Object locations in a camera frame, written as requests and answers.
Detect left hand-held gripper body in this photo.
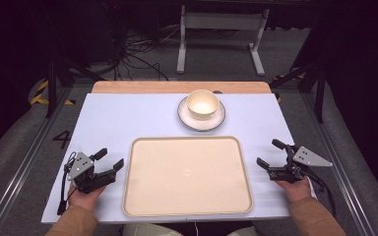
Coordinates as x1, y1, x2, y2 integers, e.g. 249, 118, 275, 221
66, 151, 117, 195

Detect black tripod stand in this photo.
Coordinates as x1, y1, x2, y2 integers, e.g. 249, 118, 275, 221
44, 32, 107, 120
269, 48, 329, 124

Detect beige plastic tray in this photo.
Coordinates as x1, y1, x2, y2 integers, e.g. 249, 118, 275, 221
121, 135, 254, 218

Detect white plate with dark rim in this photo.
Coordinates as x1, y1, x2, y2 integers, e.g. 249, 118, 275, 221
176, 96, 226, 133

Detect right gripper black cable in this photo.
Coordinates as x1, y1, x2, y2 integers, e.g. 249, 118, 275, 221
300, 163, 338, 218

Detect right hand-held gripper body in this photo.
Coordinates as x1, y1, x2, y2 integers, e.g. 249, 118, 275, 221
266, 145, 334, 184

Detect person's left hand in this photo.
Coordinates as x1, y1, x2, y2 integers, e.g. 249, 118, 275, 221
67, 182, 107, 212

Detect white metal stand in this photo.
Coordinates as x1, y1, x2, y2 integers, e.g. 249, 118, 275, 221
176, 4, 271, 77

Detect bundle of floor cables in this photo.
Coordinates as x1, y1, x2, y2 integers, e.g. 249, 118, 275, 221
107, 19, 185, 82

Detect cream bowl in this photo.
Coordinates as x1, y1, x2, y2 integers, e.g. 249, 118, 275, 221
186, 88, 221, 121

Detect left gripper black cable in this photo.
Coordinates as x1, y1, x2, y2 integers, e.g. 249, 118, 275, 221
56, 150, 79, 216

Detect person's legs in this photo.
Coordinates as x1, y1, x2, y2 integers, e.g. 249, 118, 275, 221
121, 221, 260, 236

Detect yellow black hazard tape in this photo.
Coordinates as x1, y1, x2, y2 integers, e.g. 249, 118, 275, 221
29, 80, 77, 106

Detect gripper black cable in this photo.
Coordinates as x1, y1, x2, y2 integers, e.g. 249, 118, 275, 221
56, 150, 79, 216
300, 163, 338, 218

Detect person's right hand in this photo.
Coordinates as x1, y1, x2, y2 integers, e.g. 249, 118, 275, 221
275, 176, 313, 205

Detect white table cover sheet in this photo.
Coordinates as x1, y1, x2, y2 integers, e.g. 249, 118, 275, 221
40, 91, 319, 225

